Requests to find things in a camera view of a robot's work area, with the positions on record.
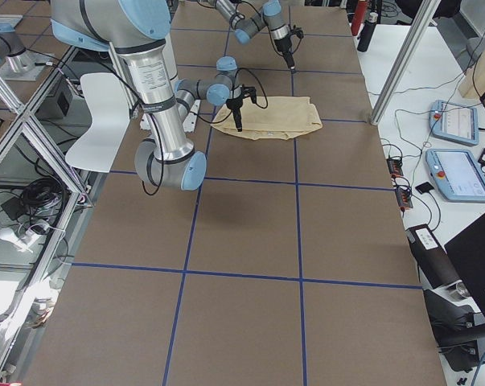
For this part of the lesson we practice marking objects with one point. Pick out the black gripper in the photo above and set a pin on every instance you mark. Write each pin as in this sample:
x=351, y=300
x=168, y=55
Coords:
x=283, y=45
x=235, y=104

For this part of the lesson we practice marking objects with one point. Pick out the beige long sleeve shirt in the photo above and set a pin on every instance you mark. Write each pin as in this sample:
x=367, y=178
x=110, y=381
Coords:
x=285, y=118

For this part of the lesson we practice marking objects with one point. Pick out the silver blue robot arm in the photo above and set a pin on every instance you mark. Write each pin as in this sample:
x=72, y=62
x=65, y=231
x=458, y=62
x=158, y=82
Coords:
x=169, y=158
x=250, y=24

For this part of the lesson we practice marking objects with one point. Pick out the red water bottle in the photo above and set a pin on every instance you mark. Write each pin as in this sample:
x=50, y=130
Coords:
x=358, y=16

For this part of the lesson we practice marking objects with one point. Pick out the black water bottle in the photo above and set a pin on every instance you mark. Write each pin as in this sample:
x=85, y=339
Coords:
x=367, y=32

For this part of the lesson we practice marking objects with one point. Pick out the white plastic chair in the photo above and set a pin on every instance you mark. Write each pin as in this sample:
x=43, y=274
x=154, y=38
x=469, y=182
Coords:
x=97, y=148

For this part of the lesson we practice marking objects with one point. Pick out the upper orange circuit board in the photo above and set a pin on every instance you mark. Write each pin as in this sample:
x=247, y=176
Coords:
x=395, y=167

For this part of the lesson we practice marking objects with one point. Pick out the orange circuit board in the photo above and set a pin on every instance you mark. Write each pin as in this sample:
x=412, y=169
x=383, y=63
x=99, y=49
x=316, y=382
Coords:
x=403, y=194
x=395, y=167

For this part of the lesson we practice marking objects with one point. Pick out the upper blue teach pendant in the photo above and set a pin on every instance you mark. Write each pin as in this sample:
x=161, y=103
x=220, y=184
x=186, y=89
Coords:
x=454, y=122

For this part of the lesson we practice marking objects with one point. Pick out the blue teach pendant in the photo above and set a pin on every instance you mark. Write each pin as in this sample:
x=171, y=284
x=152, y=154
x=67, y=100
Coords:
x=454, y=122
x=456, y=175

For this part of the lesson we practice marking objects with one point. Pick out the lower orange circuit board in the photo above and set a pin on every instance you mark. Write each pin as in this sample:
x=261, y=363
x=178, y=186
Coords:
x=403, y=194

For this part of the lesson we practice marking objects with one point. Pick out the lower blue teach pendant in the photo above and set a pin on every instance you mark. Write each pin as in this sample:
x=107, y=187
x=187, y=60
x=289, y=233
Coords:
x=456, y=175

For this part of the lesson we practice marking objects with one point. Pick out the brown cylinder device with label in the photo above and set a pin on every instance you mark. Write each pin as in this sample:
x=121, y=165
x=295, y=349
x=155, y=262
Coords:
x=430, y=256

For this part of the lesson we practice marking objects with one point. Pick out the black computer monitor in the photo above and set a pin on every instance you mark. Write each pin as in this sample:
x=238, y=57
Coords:
x=467, y=254

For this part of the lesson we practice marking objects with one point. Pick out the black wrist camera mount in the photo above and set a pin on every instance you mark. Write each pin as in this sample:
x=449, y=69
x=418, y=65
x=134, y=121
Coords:
x=297, y=31
x=249, y=92

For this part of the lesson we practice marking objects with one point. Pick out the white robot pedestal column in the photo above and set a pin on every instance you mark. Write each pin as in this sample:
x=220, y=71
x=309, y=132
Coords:
x=189, y=123

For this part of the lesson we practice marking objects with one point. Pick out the aluminium frame post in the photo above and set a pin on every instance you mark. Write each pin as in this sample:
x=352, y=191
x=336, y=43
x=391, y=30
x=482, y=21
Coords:
x=405, y=54

